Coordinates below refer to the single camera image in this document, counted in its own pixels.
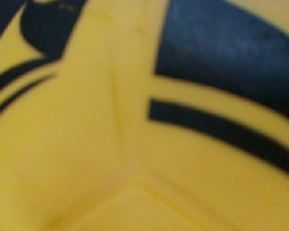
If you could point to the yellow black soccer ball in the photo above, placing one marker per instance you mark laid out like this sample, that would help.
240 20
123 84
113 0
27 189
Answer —
144 115

